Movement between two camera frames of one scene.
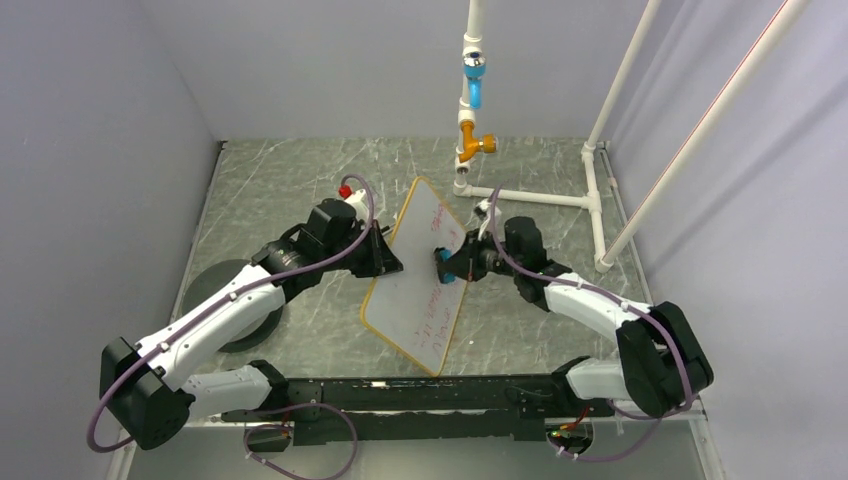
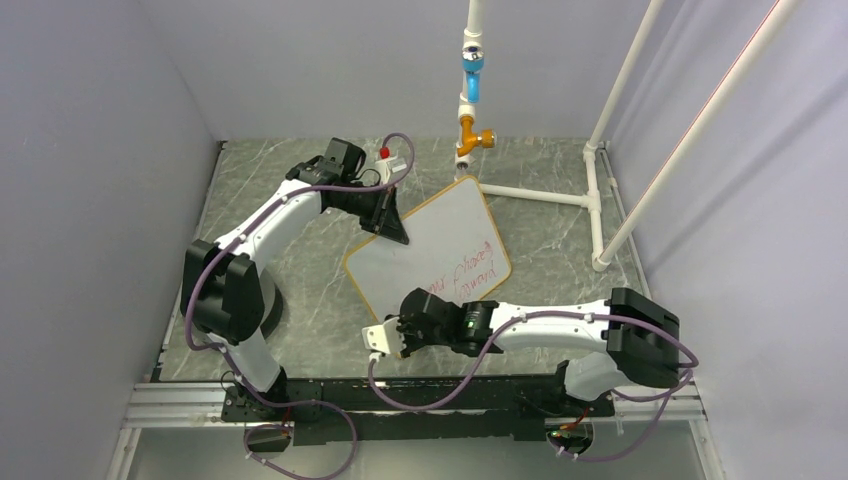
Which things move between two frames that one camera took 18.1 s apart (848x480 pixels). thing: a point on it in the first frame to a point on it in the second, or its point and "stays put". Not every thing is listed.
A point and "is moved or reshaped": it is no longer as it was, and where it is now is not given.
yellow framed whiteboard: x=413 y=306 is moved or reshaped
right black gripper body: x=484 y=256 to x=415 y=338
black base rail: x=325 y=411 stays put
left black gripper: x=381 y=259 to x=389 y=224
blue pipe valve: x=475 y=70 stays put
